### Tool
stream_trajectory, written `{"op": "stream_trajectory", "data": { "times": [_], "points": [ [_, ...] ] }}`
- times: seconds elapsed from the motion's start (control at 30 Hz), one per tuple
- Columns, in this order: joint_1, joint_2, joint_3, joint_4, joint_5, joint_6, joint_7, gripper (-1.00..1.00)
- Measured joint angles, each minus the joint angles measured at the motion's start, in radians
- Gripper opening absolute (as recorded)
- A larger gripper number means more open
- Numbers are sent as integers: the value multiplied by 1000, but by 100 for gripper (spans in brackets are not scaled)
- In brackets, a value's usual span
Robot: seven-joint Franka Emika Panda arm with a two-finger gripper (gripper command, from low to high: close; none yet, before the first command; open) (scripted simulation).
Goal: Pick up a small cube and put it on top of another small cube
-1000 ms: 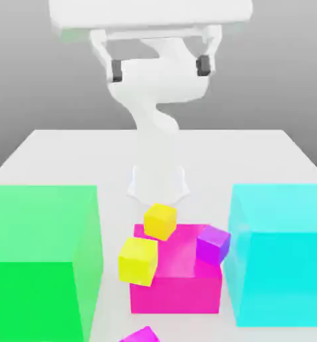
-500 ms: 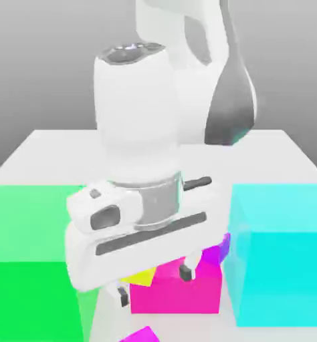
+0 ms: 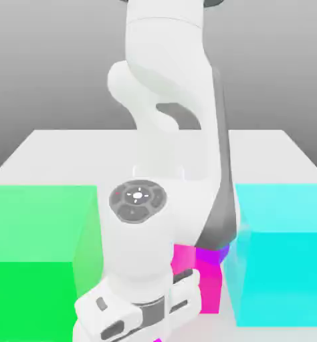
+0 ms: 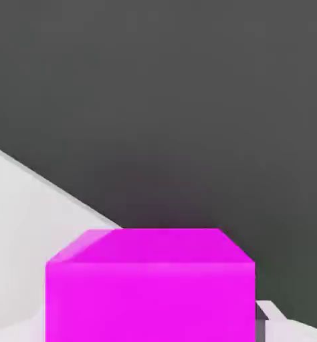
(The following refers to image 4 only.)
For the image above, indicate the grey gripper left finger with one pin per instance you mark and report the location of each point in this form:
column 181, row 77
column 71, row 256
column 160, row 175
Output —
column 27, row 332

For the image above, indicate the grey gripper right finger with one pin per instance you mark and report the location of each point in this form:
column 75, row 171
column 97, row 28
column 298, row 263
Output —
column 279, row 330

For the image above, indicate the small magenta cube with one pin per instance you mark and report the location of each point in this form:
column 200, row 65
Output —
column 150, row 294

